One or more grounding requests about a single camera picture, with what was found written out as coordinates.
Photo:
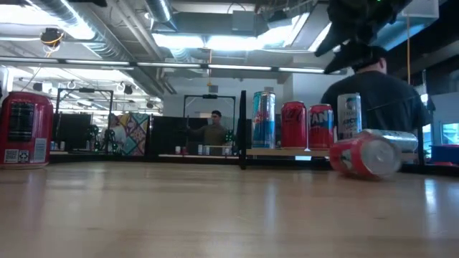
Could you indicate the silver round ceiling duct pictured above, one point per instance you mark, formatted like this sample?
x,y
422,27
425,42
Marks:
x,y
159,9

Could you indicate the black partition panel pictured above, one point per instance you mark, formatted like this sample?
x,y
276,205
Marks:
x,y
166,136

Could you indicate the person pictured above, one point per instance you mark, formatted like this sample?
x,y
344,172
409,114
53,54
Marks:
x,y
213,134
387,100

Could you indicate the red can with black label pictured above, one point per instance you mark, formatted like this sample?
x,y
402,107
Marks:
x,y
39,118

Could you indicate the colourful patterned panel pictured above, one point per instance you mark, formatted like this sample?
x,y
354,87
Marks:
x,y
134,134

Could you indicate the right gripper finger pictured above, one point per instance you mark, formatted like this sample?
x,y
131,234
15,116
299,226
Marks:
x,y
358,55
337,37

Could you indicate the wooden shelf board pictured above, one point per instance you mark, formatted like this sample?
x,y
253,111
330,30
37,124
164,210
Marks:
x,y
287,152

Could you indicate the black background rig frame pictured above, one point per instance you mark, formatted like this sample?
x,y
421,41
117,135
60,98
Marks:
x,y
209,96
84,90

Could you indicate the black divider post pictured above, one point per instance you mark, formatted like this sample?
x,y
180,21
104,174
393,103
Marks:
x,y
242,129

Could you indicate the blue bin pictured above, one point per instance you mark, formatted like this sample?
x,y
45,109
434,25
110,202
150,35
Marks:
x,y
444,153

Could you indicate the silver insulated ceiling duct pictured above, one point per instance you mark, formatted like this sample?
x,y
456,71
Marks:
x,y
104,39

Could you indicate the ceiling light strip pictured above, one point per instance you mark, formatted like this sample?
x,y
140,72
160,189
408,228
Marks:
x,y
239,67
301,70
97,62
168,65

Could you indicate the black ceiling camera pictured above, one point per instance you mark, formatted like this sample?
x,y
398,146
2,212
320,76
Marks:
x,y
51,37

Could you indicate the black screen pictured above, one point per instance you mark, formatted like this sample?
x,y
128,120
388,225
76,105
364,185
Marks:
x,y
73,130

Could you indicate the red Fanta soda can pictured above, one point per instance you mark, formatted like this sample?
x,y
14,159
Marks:
x,y
320,126
358,157

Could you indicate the red cola can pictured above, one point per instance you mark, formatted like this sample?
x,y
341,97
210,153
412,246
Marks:
x,y
294,125

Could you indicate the white Celsius can black lid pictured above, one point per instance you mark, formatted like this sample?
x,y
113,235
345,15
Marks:
x,y
349,116

